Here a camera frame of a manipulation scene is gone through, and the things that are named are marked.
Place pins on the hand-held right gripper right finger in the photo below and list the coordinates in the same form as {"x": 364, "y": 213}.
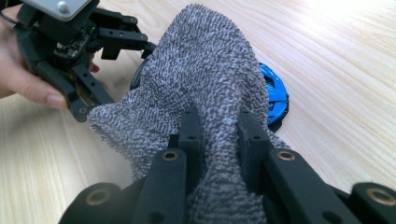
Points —
{"x": 252, "y": 146}

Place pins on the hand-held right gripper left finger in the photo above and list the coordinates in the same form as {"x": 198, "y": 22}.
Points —
{"x": 191, "y": 140}

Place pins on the grey towel cloth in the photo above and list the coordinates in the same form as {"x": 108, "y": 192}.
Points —
{"x": 202, "y": 62}

